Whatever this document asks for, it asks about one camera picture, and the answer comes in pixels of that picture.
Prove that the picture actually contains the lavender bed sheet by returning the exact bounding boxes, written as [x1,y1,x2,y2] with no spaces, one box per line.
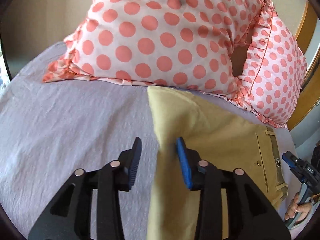
[1,42,293,239]

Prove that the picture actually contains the polka dot pillow near television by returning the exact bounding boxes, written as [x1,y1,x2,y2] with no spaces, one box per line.
[43,0,263,109]

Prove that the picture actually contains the polka dot pillow near door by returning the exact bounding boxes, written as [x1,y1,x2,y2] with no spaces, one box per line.
[236,0,308,128]

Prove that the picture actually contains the person's right hand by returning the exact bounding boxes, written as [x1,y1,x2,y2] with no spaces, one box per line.
[284,193,312,224]

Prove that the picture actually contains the khaki tan pants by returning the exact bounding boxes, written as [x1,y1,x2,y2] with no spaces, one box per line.
[147,87,288,239]

